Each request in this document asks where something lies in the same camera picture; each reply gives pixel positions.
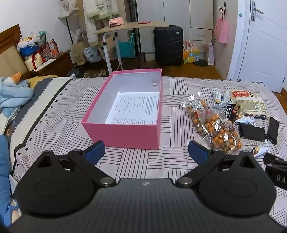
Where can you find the brown paper bag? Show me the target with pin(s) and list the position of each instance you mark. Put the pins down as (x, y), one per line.
(79, 53)
(112, 48)

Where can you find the goose plush toy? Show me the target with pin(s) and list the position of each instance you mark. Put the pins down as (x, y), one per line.
(11, 80)

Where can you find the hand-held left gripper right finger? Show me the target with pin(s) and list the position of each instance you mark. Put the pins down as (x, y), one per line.
(198, 152)

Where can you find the dark round mat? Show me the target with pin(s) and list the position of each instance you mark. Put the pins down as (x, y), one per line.
(201, 63)

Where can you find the blue basin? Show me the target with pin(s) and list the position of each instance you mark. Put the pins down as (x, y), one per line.
(28, 50)

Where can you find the light blue blanket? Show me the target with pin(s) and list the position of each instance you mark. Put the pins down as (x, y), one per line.
(13, 94)

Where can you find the plain black snack packet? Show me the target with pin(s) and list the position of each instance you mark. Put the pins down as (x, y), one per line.
(273, 130)
(252, 132)

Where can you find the white brown snack packet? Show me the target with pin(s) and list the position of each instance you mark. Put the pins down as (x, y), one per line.
(260, 149)

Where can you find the wooden headboard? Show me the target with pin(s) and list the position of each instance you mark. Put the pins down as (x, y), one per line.
(9, 58)

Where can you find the white tote bag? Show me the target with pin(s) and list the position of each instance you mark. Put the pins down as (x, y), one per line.
(67, 9)

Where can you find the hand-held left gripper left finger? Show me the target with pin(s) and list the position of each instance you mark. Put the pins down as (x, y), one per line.
(95, 152)

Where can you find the wooden side table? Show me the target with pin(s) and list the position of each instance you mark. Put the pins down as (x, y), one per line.
(134, 25)

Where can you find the printed paper sheet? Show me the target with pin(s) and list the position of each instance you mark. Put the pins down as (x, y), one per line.
(134, 107)

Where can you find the black printed snack packet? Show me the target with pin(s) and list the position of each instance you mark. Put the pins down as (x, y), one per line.
(231, 113)

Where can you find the dark shoes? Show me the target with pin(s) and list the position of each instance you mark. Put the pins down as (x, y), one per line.
(76, 72)

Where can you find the small white snack packet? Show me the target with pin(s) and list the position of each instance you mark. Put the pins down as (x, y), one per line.
(225, 96)
(216, 99)

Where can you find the white door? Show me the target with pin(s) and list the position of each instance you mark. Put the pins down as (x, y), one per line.
(262, 56)

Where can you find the teal bag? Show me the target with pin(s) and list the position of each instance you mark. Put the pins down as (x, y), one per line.
(125, 49)

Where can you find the white blue snack packet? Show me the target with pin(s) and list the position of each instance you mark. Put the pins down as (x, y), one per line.
(246, 121)

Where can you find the white printed bag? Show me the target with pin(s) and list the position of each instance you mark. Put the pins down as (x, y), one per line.
(92, 55)

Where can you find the pink hanging bag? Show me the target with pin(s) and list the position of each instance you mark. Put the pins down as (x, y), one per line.
(223, 32)

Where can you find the red patterned box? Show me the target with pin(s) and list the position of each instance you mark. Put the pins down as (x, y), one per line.
(46, 51)

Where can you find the clear bag of coated peanuts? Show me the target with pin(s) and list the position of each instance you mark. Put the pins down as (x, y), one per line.
(215, 125)

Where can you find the red booklet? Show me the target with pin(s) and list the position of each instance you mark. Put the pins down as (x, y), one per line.
(145, 22)

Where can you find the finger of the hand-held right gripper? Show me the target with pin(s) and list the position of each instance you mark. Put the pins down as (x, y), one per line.
(272, 160)

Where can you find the beige grain bag red label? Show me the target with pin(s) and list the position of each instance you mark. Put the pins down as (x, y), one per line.
(248, 105)

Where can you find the grey wardrobe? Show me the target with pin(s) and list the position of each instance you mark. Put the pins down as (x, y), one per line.
(179, 13)

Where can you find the blue cloth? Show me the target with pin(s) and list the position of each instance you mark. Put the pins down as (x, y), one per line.
(4, 174)

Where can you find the white bag red ribbon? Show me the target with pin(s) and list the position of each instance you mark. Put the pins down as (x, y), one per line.
(33, 61)

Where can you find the pink tissue box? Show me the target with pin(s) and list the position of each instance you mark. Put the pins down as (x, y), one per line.
(116, 21)

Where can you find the yellow pillow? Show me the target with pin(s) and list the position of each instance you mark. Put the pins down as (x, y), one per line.
(42, 81)

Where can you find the pink cardboard box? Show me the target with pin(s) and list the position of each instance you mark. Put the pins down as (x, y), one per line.
(121, 136)

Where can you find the orange bottle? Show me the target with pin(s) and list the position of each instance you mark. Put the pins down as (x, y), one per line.
(54, 48)

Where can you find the wooden nightstand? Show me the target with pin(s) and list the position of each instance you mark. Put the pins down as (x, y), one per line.
(60, 62)

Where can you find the white fuzzy cardigan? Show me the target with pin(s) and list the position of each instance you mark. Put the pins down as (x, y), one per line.
(101, 11)

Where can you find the colourful gift bag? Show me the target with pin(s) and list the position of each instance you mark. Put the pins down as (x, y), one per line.
(190, 56)

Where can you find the black suitcase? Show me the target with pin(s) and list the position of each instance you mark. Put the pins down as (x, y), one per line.
(168, 44)

